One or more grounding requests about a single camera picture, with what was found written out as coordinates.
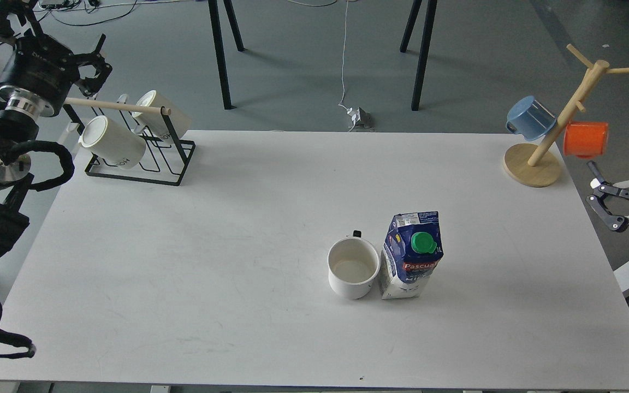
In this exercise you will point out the orange mug on tree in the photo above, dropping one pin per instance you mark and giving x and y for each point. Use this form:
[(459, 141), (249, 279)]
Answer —
[(585, 140)]

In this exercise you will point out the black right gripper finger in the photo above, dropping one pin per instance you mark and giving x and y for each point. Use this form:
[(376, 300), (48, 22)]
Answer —
[(614, 223), (601, 188)]

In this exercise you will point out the wooden mug tree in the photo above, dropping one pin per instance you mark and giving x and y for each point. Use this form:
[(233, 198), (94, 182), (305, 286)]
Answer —
[(533, 165)]

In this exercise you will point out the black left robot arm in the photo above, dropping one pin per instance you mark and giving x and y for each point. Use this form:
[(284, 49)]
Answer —
[(26, 163)]

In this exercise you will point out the black table legs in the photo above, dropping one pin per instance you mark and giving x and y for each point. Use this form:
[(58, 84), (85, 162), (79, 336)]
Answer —
[(423, 56), (218, 42)]

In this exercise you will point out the blue white milk carton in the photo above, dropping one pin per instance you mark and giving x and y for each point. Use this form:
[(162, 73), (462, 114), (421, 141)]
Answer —
[(412, 249)]

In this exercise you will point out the black table legs right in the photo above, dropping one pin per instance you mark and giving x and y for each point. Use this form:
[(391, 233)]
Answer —
[(423, 56)]

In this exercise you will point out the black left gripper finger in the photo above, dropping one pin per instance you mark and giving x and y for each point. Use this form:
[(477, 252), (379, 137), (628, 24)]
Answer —
[(94, 58), (90, 85)]

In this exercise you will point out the white smiley face mug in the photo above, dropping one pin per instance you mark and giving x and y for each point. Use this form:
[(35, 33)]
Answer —
[(353, 264)]

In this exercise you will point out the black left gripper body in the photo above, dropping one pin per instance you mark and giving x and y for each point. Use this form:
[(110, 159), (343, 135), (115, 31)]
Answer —
[(36, 66)]

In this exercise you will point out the black table legs left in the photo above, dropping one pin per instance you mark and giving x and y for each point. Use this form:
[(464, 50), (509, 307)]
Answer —
[(218, 42)]

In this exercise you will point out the black wire mug rack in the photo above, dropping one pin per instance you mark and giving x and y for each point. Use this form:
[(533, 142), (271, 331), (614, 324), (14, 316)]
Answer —
[(161, 164)]

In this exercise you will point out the blue mug on tree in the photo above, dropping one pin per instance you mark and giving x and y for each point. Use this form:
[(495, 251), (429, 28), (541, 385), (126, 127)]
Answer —
[(530, 119)]

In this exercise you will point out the grey floor power socket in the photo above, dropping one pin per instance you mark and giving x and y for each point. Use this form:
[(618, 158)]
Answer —
[(360, 119)]

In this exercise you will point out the cream mug front on rack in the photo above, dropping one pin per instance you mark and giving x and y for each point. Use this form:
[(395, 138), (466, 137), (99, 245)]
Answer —
[(111, 141)]

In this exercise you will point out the cream mug rear on rack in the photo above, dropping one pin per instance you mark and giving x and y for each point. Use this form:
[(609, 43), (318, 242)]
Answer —
[(155, 122)]

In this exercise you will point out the cream mug on rack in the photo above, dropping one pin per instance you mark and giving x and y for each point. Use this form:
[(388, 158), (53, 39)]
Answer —
[(155, 122), (111, 141)]

